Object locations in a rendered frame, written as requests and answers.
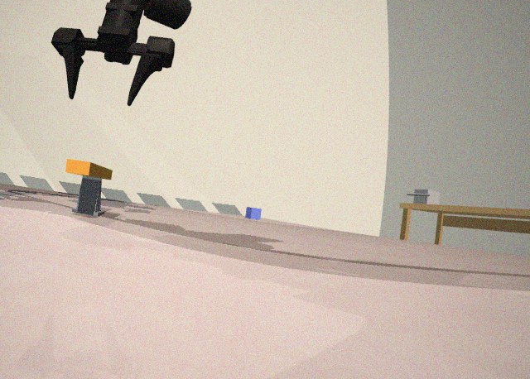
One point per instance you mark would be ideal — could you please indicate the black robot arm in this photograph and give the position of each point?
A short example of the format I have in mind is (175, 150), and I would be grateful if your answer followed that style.
(171, 13)

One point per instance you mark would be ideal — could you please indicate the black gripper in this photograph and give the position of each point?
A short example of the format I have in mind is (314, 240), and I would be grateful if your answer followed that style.
(116, 35)

